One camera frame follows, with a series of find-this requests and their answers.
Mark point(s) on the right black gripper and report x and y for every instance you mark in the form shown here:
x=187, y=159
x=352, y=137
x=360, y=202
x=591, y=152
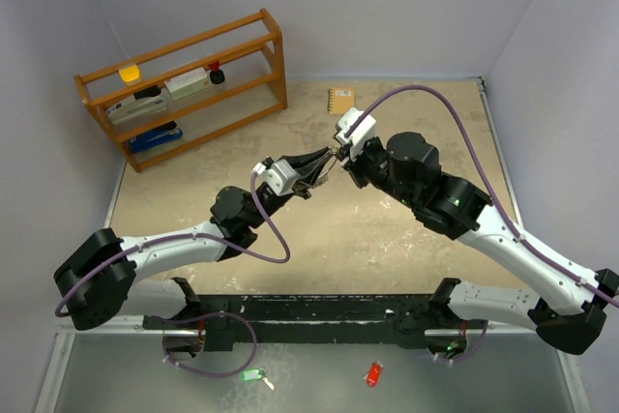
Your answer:
x=354, y=165

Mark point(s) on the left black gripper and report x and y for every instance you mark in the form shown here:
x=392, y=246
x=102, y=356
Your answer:
x=308, y=167

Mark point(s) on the silver metal keyring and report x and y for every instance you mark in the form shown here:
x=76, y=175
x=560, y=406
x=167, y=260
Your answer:
x=324, y=173

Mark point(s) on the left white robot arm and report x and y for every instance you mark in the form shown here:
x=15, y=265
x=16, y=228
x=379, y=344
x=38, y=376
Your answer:
x=97, y=280

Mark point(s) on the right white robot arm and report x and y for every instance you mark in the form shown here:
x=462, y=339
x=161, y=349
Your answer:
x=562, y=303

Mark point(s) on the brown spiral notebook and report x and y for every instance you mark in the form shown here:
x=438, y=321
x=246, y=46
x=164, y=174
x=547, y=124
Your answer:
x=340, y=100

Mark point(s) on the red black bottle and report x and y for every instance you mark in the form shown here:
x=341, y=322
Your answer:
x=216, y=74

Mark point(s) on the blue stapler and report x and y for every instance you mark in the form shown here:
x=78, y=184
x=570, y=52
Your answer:
x=158, y=136

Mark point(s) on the white cardboard box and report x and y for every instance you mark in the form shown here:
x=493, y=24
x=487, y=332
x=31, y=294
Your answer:
x=189, y=83

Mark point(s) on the orange wooden shelf rack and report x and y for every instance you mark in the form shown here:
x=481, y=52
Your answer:
x=250, y=50

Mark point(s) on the black white stapler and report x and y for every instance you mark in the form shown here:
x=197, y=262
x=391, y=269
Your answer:
x=148, y=101

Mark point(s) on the yellow lidded container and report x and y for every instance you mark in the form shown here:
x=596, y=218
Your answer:
x=130, y=74

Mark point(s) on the red tagged key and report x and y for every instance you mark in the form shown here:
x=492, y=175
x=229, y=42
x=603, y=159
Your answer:
x=373, y=375

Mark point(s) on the green tagged key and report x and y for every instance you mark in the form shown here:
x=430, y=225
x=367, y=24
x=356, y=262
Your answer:
x=255, y=375

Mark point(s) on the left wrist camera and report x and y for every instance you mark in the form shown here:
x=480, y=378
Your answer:
x=279, y=176

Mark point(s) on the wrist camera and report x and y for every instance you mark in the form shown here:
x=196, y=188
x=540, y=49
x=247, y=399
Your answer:
x=279, y=176
x=356, y=132

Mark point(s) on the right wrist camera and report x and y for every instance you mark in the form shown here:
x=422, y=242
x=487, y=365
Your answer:
x=356, y=132

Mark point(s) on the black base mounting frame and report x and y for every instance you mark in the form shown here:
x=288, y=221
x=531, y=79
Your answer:
x=410, y=321

